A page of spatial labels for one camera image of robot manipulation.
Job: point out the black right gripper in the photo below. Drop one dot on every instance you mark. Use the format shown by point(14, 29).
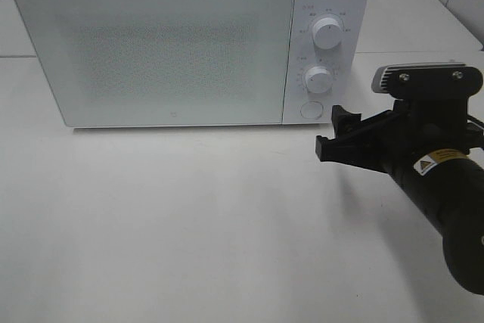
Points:
point(413, 143)

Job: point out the white round door button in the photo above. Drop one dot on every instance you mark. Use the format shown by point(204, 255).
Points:
point(312, 110)

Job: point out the white timer knob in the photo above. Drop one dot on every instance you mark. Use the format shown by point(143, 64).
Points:
point(318, 80)

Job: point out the white microwave door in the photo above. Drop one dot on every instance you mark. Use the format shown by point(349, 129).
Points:
point(116, 63)

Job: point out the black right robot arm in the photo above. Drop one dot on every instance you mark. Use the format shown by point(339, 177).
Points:
point(455, 210)

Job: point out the white upper power knob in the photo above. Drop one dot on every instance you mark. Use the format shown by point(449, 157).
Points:
point(327, 32)

